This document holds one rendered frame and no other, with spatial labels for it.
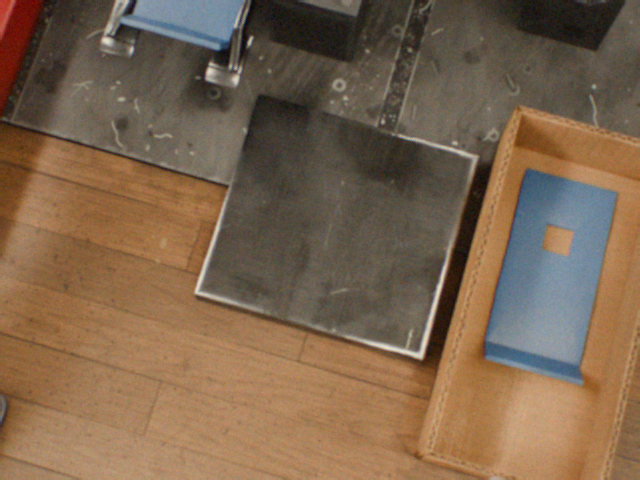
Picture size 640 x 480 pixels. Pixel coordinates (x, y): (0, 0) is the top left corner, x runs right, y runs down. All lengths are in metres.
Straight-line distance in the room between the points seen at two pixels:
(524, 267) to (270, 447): 0.23
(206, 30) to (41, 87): 0.16
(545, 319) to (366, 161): 0.17
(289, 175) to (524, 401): 0.23
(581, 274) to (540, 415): 0.11
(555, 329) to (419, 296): 0.10
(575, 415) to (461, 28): 0.31
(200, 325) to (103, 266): 0.08
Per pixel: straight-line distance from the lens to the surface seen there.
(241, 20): 0.86
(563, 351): 0.89
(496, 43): 0.97
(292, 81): 0.94
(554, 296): 0.90
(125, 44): 0.87
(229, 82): 0.85
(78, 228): 0.91
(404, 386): 0.88
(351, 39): 0.91
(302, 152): 0.90
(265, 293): 0.87
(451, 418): 0.88
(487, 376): 0.89
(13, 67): 0.95
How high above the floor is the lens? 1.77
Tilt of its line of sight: 75 degrees down
